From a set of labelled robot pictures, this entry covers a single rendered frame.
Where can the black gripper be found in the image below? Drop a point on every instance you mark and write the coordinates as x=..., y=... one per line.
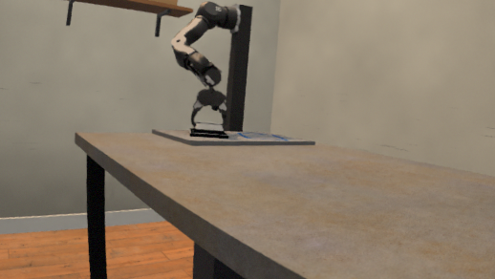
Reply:
x=206, y=97

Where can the black rectangular panel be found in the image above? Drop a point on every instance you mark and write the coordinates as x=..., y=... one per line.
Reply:
x=212, y=133

